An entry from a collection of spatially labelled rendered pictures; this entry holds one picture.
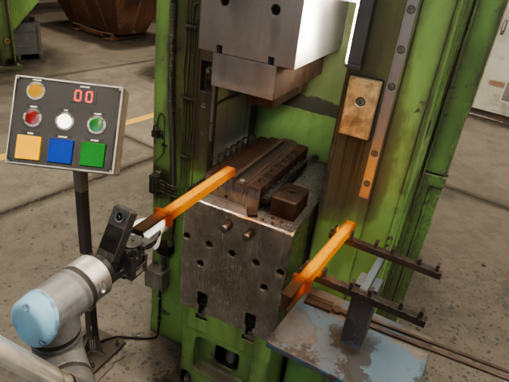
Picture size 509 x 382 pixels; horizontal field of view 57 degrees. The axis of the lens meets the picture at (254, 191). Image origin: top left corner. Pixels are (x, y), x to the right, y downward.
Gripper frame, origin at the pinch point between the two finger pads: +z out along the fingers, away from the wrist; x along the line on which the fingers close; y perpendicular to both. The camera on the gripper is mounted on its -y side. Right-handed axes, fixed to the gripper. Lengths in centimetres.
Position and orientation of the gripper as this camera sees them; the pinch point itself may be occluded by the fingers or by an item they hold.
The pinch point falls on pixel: (157, 218)
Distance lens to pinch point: 110.7
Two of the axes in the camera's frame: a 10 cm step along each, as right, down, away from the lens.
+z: 4.5, -4.0, 8.0
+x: 8.9, 3.1, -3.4
